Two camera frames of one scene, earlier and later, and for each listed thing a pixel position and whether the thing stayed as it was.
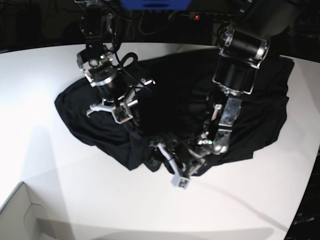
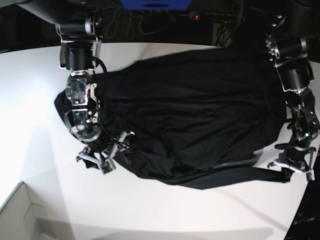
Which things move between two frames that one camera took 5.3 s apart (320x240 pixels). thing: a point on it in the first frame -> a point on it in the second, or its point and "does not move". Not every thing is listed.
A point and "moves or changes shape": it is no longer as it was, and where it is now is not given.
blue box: [156, 5] does not move
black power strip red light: [205, 16] does not move
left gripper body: [116, 95] -> [106, 158]
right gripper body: [184, 156] -> [301, 166]
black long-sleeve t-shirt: [179, 109] moves or changes shape
